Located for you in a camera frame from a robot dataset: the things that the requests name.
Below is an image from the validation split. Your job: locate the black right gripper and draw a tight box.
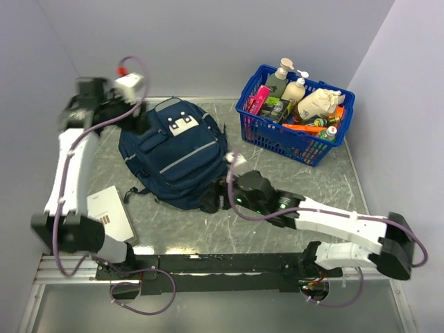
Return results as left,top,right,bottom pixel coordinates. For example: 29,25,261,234
197,166,265,214

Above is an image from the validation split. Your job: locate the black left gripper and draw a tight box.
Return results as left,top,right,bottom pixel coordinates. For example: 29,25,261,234
99,88,151,136

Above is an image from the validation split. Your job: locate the navy blue student backpack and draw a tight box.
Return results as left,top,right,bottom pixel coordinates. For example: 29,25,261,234
118,97,228,210

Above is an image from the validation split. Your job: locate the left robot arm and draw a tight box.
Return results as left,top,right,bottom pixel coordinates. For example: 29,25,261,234
31,73,148,279

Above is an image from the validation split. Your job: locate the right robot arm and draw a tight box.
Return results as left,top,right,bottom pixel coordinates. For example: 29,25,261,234
200,171,415,280

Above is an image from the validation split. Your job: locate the beige cloth bag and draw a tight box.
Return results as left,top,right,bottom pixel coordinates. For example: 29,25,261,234
296,88,345,120

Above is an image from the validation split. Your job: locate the blue plastic basket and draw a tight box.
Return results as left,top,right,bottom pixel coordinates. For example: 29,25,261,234
236,65,355,167

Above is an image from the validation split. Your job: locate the white notebook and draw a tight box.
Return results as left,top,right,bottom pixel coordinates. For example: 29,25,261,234
87,186,139,246

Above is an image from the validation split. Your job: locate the pink box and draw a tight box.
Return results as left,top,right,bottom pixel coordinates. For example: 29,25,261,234
247,85,271,115

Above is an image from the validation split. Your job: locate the black green box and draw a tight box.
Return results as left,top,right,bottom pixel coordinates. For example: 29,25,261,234
259,97,292,124

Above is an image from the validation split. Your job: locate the dark glass bottle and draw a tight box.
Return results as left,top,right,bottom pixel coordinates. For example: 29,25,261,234
299,116,341,127

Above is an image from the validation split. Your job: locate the green drink bottle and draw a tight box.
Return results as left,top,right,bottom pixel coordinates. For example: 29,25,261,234
317,126,338,142

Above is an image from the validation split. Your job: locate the grey-green pump bottle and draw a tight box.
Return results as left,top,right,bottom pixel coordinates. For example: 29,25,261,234
264,58,295,98

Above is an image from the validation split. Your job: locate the cream pump bottle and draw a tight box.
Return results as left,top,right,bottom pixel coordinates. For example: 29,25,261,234
281,70,309,105

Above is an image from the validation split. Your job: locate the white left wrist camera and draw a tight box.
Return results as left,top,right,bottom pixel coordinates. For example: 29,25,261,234
114,67,145,104

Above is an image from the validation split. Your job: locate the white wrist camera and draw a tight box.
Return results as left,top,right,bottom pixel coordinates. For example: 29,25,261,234
225,152,251,182
114,67,145,104

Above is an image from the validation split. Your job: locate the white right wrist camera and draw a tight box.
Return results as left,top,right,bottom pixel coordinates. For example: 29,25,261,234
225,152,251,182

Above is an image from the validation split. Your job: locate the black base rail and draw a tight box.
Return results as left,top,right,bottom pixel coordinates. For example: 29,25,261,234
96,253,343,296

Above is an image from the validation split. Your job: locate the aluminium frame rail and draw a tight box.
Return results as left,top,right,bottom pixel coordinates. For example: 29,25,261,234
33,251,400,286

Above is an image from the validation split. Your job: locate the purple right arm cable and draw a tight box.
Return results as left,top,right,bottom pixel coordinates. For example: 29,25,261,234
226,151,429,309

